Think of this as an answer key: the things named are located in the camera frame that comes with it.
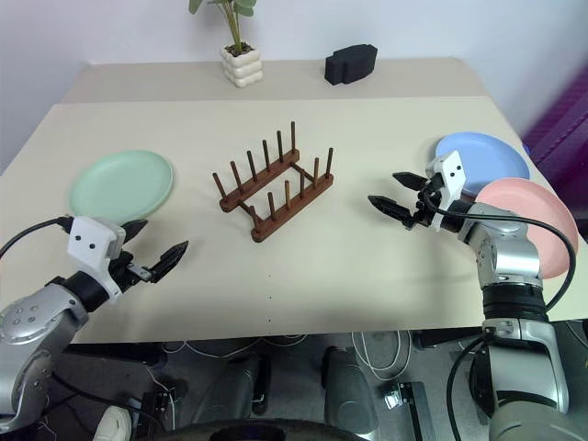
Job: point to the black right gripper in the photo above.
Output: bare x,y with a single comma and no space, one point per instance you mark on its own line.
429,206

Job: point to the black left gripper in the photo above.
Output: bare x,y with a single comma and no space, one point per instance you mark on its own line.
128,271

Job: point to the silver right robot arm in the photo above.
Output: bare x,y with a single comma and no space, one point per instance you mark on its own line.
510,262

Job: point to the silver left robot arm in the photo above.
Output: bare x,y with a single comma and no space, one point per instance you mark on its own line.
32,317

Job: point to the wooden dish rack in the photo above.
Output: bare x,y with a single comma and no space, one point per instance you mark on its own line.
275,184

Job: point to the green plate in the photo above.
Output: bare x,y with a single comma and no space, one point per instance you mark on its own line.
121,184

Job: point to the blue plate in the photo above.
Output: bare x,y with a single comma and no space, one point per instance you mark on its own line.
487,156

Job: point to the black foam block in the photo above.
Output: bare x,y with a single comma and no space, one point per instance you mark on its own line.
351,64

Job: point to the pink-red plate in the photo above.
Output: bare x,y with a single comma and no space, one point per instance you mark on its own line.
546,220

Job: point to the dark rounded grey shape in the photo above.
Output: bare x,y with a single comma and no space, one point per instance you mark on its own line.
234,390
351,390

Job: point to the purple curtain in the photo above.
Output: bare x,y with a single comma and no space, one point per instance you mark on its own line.
562,133

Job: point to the white shoe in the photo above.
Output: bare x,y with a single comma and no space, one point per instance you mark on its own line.
112,425

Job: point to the white bubbled plant pot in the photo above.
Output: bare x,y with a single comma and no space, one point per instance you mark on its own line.
242,66

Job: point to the dark round black rim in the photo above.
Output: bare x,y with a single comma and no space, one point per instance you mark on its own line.
266,429

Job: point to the green leafy plant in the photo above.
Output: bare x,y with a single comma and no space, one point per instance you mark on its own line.
236,23

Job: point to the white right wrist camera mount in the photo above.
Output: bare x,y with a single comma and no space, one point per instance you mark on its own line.
452,177

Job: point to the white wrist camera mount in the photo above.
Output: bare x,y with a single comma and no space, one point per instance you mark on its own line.
89,241
452,177

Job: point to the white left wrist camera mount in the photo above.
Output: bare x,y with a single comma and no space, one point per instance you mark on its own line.
89,241

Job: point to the black table frame bar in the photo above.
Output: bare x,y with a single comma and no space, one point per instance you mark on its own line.
115,353
448,338

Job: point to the black metal bracket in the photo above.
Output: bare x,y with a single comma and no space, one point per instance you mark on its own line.
411,404

